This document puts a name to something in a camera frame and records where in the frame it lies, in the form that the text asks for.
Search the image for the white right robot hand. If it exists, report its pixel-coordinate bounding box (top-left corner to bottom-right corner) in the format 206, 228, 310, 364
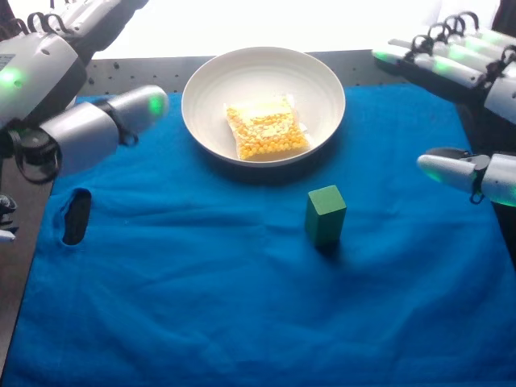
370, 10, 516, 209

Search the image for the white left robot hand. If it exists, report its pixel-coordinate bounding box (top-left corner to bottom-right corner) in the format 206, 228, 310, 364
0, 0, 169, 175

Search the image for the bag of yellow beads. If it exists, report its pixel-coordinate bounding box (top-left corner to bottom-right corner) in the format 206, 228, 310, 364
224, 93, 314, 162

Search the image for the green block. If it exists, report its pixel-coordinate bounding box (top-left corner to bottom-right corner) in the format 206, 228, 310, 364
304, 184, 347, 248

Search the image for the white round plate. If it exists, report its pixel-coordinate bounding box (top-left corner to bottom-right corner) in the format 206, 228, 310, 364
181, 46, 347, 169

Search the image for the blue cloth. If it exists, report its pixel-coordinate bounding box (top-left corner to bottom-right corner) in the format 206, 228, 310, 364
0, 84, 516, 387

